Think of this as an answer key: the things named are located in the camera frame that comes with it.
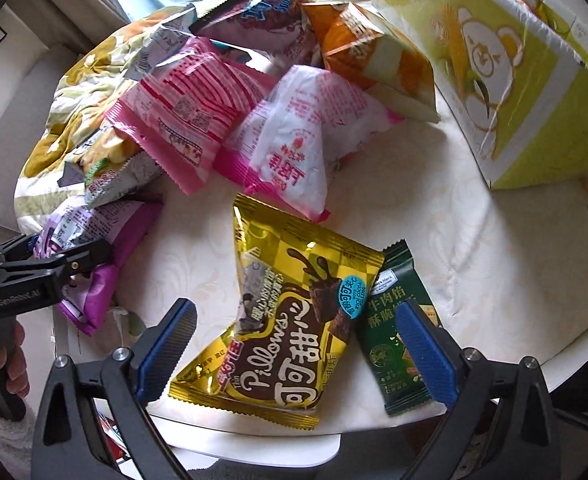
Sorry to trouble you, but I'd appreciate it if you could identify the white and pink snack packet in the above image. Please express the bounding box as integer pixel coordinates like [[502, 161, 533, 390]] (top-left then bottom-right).
[[212, 64, 406, 222]]

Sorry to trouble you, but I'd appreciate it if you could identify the silver snack packet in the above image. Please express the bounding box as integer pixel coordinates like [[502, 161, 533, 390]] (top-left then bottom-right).
[[123, 2, 198, 82]]

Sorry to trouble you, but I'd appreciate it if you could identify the person's left hand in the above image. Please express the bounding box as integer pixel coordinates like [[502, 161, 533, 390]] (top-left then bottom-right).
[[0, 321, 31, 411]]

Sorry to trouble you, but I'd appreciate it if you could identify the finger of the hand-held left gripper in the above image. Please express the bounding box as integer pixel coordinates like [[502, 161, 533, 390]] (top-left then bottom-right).
[[34, 238, 114, 291], [0, 236, 44, 268]]

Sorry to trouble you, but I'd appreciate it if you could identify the brown curtain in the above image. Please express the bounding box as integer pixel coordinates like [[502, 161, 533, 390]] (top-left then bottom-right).
[[28, 0, 131, 57]]

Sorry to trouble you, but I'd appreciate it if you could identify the yellow-green cardboard box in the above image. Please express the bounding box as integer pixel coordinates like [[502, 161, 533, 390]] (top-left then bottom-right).
[[363, 0, 588, 192]]

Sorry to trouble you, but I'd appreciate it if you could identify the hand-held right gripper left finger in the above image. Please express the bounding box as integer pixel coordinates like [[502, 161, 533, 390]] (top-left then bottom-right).
[[29, 298, 200, 480]]

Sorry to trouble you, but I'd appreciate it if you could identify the dark purple snack packet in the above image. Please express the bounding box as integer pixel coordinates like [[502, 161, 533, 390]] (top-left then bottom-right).
[[189, 0, 326, 70]]

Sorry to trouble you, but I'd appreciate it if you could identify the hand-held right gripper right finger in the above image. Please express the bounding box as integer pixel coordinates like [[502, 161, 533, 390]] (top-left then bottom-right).
[[394, 302, 560, 480]]

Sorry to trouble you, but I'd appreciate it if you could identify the orange and cream snack packet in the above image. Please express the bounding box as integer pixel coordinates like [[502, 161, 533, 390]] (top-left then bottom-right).
[[301, 1, 443, 124]]

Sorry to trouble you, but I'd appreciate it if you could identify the green snack packet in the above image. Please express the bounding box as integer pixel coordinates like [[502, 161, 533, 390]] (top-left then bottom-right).
[[353, 239, 449, 417]]

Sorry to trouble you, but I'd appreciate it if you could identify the gold chocolate snack packet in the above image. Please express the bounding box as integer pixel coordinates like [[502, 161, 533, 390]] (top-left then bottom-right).
[[168, 193, 387, 432]]

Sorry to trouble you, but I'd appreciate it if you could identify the white corn chip packet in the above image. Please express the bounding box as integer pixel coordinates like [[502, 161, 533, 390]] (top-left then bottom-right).
[[65, 124, 169, 209]]

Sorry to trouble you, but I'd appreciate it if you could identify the pink striped snack packet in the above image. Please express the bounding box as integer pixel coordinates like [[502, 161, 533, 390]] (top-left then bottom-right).
[[103, 36, 281, 197]]

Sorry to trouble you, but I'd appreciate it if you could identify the floral striped blanket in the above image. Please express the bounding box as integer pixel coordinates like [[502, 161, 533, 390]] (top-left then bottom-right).
[[13, 0, 375, 241]]

